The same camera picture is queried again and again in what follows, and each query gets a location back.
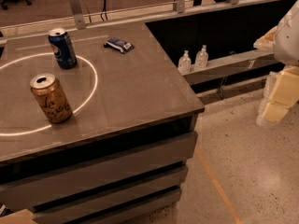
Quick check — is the grey drawer cabinet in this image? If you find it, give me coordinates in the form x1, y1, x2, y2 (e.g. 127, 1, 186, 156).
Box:
0, 114, 197, 224

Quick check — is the gold la croix can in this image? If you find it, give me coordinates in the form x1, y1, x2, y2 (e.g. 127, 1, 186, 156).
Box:
30, 73, 73, 123

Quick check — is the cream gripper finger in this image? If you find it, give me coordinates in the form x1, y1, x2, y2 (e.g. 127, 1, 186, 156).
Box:
253, 27, 277, 51
256, 66, 299, 127

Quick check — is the black hanging cable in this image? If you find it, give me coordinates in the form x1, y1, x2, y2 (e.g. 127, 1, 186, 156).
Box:
99, 0, 109, 21

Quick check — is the left clear sanitizer bottle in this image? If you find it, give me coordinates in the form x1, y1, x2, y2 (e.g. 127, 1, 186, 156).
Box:
178, 50, 191, 74

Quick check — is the metal railing post left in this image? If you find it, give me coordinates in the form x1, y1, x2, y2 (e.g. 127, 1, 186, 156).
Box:
68, 0, 86, 30

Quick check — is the clear sanitizer bottle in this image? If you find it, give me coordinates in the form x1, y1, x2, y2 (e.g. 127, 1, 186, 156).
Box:
178, 50, 191, 74
195, 45, 208, 68

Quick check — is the blue rxbar blueberry wrapper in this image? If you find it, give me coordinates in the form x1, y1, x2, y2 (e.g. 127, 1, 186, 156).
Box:
104, 37, 135, 54

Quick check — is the blue pepsi can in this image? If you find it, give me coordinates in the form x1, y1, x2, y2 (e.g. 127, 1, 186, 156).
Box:
48, 28, 77, 69

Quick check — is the right clear sanitizer bottle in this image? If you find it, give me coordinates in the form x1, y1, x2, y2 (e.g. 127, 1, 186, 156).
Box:
195, 45, 208, 68

